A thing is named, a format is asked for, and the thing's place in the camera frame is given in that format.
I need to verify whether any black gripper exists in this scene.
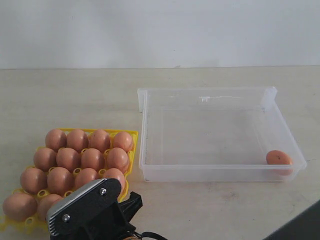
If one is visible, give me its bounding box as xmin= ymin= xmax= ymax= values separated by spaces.
xmin=49 ymin=192 xmax=143 ymax=240

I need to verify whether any brown egg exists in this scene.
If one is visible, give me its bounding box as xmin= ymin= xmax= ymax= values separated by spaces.
xmin=56 ymin=147 xmax=81 ymax=172
xmin=66 ymin=128 xmax=89 ymax=153
xmin=74 ymin=168 xmax=99 ymax=190
xmin=2 ymin=192 xmax=38 ymax=222
xmin=106 ymin=147 xmax=130 ymax=173
xmin=20 ymin=167 xmax=48 ymax=195
xmin=265 ymin=150 xmax=293 ymax=176
xmin=37 ymin=194 xmax=63 ymax=222
xmin=89 ymin=129 xmax=111 ymax=153
xmin=80 ymin=148 xmax=105 ymax=172
xmin=47 ymin=167 xmax=74 ymax=196
xmin=33 ymin=147 xmax=57 ymax=172
xmin=45 ymin=128 xmax=67 ymax=152
xmin=112 ymin=131 xmax=134 ymax=152
xmin=102 ymin=168 xmax=126 ymax=193

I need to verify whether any yellow plastic egg tray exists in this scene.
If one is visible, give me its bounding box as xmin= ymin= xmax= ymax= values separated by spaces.
xmin=0 ymin=128 xmax=138 ymax=234

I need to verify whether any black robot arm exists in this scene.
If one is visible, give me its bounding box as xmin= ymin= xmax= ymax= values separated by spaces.
xmin=46 ymin=191 xmax=320 ymax=240

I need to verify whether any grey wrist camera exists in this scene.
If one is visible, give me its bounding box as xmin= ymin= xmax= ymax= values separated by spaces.
xmin=46 ymin=178 xmax=122 ymax=236

